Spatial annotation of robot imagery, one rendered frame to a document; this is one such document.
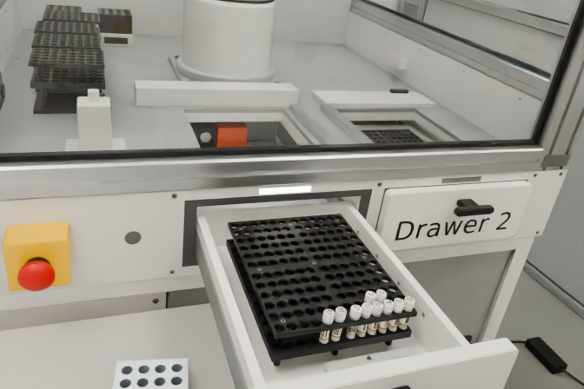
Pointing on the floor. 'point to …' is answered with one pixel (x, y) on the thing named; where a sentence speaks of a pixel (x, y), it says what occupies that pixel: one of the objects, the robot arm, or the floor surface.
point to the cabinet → (487, 315)
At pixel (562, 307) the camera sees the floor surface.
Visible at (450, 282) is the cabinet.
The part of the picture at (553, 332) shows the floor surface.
